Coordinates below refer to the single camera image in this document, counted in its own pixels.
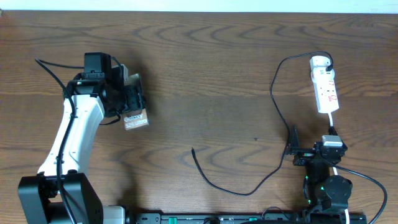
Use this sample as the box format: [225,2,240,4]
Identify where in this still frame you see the black USB charging cable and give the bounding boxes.
[190,51,334,197]

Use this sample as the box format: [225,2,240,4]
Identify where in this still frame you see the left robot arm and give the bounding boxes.
[18,52,149,224]

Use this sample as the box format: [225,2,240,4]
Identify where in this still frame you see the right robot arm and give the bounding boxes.
[288,126,353,223]

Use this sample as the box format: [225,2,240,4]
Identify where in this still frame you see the white power strip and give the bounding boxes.
[311,67,339,114]

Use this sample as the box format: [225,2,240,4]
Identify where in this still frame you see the right black camera cable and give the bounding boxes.
[323,158,388,224]

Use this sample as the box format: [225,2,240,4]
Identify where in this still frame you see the black camera cable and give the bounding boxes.
[323,158,388,224]
[34,57,86,224]

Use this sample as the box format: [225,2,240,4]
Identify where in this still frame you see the white power strip cord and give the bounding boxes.
[328,112,350,224]

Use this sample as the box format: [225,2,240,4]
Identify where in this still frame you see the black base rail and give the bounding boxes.
[135,212,368,224]

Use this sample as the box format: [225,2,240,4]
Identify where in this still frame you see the left black camera cable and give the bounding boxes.
[34,57,86,224]

